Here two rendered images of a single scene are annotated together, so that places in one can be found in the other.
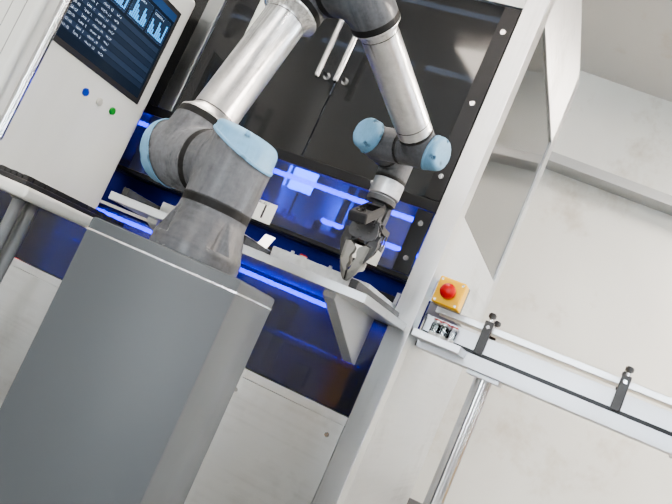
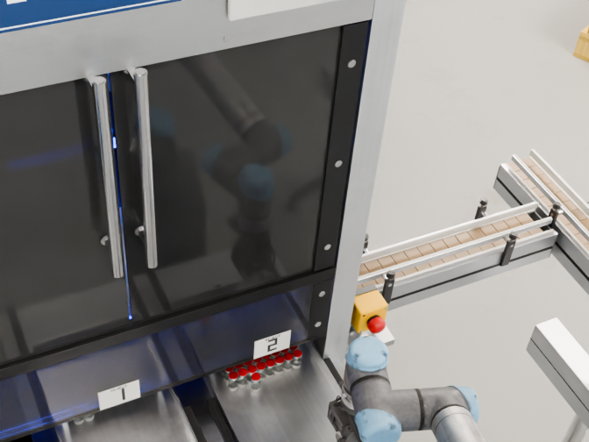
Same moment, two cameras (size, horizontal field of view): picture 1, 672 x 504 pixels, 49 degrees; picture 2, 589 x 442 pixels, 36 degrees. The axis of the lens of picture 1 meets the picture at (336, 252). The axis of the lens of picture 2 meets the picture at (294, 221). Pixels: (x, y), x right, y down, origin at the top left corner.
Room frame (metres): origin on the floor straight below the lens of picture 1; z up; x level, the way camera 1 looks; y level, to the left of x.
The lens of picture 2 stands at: (1.16, 0.86, 2.59)
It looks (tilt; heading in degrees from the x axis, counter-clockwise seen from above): 44 degrees down; 310
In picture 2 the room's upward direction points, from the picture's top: 5 degrees clockwise
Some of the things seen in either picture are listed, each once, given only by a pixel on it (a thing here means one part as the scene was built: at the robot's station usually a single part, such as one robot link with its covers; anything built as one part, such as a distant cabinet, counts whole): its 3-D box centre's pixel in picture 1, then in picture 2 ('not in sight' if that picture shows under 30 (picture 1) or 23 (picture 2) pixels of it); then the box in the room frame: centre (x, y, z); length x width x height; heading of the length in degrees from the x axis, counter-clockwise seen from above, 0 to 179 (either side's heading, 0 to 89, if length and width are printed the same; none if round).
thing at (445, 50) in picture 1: (410, 85); (240, 182); (2.00, 0.00, 1.51); 0.43 x 0.01 x 0.59; 69
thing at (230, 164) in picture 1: (232, 167); not in sight; (1.20, 0.21, 0.96); 0.13 x 0.12 x 0.14; 50
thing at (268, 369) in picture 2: not in sight; (265, 369); (1.98, -0.08, 0.91); 0.18 x 0.02 x 0.05; 69
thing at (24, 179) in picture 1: (63, 199); not in sight; (1.90, 0.70, 0.82); 0.40 x 0.14 x 0.02; 156
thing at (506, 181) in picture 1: (512, 172); not in sight; (2.35, -0.43, 1.51); 0.85 x 0.01 x 0.59; 159
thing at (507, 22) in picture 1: (458, 137); (332, 203); (1.92, -0.18, 1.40); 0.05 x 0.01 x 0.80; 69
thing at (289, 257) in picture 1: (338, 285); (286, 409); (1.87, -0.04, 0.90); 0.34 x 0.26 x 0.04; 159
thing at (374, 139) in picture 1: (382, 143); (385, 411); (1.61, 0.00, 1.21); 0.11 x 0.11 x 0.08; 50
